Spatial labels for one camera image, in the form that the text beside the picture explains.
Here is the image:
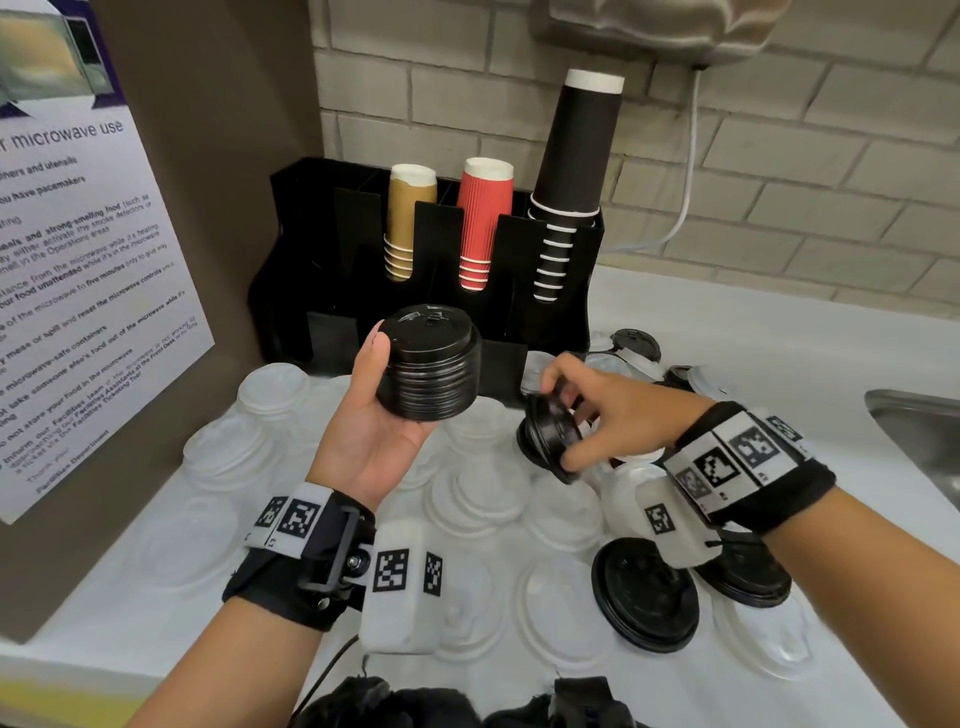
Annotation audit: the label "black wrist marker band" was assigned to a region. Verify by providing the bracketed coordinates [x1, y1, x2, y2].
[221, 482, 376, 633]
[661, 401, 838, 535]

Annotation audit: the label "black right wrist marker band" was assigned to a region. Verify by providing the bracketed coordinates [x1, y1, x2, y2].
[661, 401, 838, 535]

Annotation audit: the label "black camera cable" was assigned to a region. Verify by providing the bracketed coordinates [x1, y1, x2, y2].
[292, 635, 363, 721]

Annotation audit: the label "stack of red paper cups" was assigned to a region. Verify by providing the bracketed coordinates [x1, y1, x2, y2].
[455, 156, 516, 293]

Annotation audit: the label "grey wall-mounted appliance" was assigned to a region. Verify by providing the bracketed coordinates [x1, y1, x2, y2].
[528, 0, 794, 70]

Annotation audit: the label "stack of gold paper cups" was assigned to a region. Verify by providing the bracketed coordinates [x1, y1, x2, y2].
[383, 163, 439, 283]

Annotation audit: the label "white lids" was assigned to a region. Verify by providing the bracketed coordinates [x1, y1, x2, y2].
[127, 329, 819, 684]

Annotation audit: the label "white wall cable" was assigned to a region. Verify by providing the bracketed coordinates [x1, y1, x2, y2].
[599, 67, 704, 254]

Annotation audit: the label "black cup holder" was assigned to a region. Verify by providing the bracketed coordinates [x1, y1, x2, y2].
[248, 155, 606, 410]

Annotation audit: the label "person's right forearm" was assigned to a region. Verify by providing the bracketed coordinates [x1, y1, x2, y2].
[761, 485, 960, 728]

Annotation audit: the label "microwave safety poster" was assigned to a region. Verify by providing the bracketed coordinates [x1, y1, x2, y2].
[0, 0, 217, 526]

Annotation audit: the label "black chest harness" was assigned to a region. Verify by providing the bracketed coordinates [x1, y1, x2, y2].
[288, 674, 654, 728]

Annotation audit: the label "black left wrist marker band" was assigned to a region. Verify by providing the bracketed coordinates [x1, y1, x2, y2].
[221, 482, 376, 633]

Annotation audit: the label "person's left forearm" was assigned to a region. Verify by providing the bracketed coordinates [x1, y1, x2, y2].
[123, 596, 324, 728]

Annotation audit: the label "stack of black paper cups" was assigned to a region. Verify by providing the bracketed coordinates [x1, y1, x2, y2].
[527, 68, 626, 304]

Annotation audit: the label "person's left hand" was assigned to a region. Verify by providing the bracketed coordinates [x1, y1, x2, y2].
[307, 332, 442, 514]

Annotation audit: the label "steel sink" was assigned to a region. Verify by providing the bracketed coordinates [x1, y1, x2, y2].
[863, 387, 960, 493]

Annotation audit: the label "person's right hand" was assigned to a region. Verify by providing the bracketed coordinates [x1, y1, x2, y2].
[538, 352, 718, 475]

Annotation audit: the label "stack of black lids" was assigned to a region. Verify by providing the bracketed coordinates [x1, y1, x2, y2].
[374, 302, 484, 423]

